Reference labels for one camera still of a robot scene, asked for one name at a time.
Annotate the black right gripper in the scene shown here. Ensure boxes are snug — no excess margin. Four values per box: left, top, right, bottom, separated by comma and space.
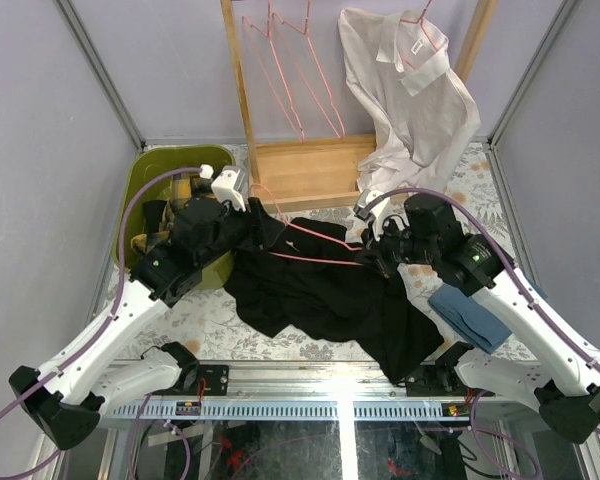
354, 212, 437, 278

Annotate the pink hanger of black shirt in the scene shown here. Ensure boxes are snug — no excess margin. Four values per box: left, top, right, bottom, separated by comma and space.
248, 182, 363, 267

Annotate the yellow plaid flannel shirt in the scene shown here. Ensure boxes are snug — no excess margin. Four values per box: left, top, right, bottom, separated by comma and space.
129, 173, 214, 256

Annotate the pink wire hanger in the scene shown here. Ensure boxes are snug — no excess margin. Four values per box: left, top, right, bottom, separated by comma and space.
240, 1, 306, 142

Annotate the black button shirt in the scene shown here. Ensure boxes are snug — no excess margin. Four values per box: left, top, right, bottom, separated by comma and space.
142, 199, 167, 234

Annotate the pink hanger of plaid shirt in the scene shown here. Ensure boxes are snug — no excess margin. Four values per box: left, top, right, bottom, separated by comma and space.
267, 1, 346, 141

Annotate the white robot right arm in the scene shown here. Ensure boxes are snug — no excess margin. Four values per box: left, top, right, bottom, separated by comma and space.
354, 188, 600, 444

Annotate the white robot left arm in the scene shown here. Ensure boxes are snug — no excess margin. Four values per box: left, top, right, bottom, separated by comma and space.
9, 197, 285, 451

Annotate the white hanging shirt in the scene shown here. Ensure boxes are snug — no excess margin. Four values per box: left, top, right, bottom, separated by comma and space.
338, 8, 481, 192

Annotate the pink hanger of white shirt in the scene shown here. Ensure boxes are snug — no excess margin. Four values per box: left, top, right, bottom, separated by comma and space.
400, 0, 449, 70

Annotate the wooden clothes rack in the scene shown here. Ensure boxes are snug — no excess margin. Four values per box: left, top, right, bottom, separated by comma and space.
219, 0, 499, 214

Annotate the folded blue cloth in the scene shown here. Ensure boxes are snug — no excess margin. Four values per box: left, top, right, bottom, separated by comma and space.
428, 284, 511, 354

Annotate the floral patterned tablecloth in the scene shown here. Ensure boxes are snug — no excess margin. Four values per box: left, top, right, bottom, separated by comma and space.
117, 141, 536, 362

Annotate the olive green plastic basket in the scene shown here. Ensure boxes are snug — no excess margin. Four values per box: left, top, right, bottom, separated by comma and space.
113, 145, 236, 272

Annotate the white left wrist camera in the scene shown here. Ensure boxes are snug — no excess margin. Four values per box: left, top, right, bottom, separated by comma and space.
199, 164, 247, 212

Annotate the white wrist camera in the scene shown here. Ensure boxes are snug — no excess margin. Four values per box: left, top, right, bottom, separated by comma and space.
353, 189, 392, 241
199, 164, 247, 212

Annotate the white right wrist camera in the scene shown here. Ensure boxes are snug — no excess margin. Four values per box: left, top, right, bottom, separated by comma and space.
353, 189, 392, 241

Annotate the aluminium front frame rail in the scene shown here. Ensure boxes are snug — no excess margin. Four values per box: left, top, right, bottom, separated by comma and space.
79, 359, 546, 401

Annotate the grey slotted cable duct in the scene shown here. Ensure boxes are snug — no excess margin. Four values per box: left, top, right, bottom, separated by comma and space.
106, 398, 468, 422

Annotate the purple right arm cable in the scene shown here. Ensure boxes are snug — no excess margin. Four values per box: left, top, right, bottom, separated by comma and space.
359, 187, 600, 446

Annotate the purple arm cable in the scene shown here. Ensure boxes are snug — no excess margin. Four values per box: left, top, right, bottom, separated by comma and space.
0, 163, 216, 479
359, 187, 600, 446

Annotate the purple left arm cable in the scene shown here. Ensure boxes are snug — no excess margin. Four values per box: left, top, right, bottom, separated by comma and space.
0, 163, 216, 479

